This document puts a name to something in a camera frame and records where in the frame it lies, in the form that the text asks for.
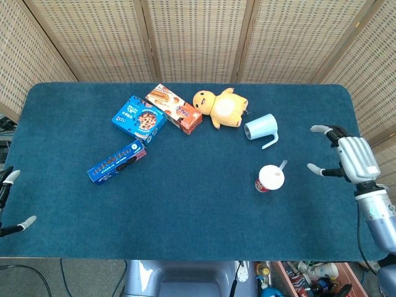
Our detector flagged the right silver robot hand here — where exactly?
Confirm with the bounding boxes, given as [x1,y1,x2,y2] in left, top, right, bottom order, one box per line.
[307,124,381,184]

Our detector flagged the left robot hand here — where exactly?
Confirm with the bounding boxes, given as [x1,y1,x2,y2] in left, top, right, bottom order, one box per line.
[0,166,38,238]

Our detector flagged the red paper cup white lid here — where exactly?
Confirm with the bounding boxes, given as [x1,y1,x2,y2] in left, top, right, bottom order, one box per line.
[254,164,285,194]

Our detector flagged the light blue roll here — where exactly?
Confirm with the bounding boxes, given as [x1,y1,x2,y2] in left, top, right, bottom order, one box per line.
[244,113,279,150]

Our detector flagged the long blue Oreo box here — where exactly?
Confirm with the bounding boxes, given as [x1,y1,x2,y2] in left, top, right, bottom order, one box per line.
[87,139,147,186]

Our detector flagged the red storage crate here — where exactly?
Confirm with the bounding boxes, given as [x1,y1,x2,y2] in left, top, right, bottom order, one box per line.
[272,261,369,297]

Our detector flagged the yellow plush duck toy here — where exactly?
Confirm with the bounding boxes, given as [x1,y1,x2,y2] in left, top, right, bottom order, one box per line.
[192,87,249,130]

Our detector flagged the blue chocolate chip cookie box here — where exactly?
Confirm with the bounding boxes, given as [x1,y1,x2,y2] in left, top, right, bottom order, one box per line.
[111,95,168,146]

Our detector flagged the blue plastic bottle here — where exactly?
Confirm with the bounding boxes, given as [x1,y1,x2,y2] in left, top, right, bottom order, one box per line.
[259,286,290,297]

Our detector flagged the blue felt table cover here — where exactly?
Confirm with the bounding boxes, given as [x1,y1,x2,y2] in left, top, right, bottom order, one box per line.
[0,82,387,261]

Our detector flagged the orange biscuit box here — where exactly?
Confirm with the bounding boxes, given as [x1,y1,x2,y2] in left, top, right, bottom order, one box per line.
[145,84,204,136]

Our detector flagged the woven rattan folding screen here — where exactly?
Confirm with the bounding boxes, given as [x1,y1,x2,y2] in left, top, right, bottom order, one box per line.
[0,0,396,189]

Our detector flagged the grey-blue robot torso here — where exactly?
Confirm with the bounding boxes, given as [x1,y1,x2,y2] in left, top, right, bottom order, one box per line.
[123,259,257,297]

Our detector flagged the black floor cable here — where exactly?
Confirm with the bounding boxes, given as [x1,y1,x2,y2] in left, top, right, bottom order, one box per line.
[0,264,53,297]
[111,259,129,297]

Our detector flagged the blue floor cable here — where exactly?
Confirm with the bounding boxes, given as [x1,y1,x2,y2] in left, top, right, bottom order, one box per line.
[59,259,71,297]

